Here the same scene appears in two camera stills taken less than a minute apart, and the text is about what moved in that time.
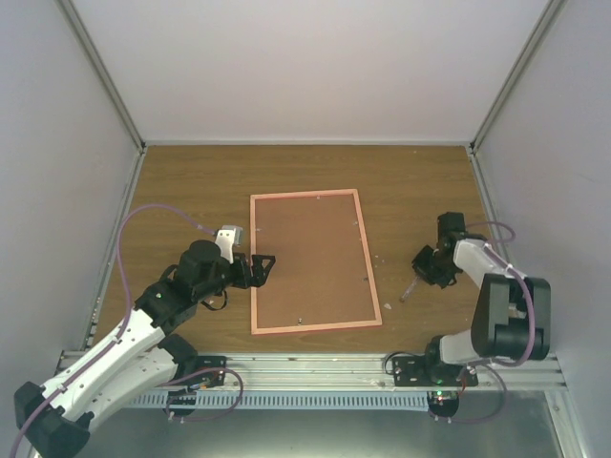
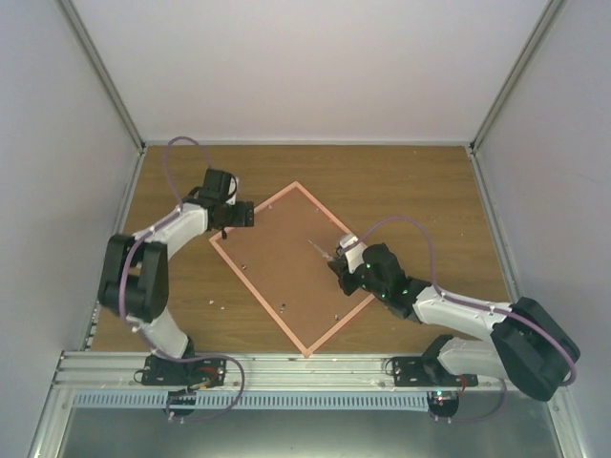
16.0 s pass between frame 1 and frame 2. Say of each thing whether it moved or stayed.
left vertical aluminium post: stayed
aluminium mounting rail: stayed
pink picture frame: moved
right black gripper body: moved
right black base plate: stayed
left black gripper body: moved
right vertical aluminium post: stayed
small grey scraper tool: moved
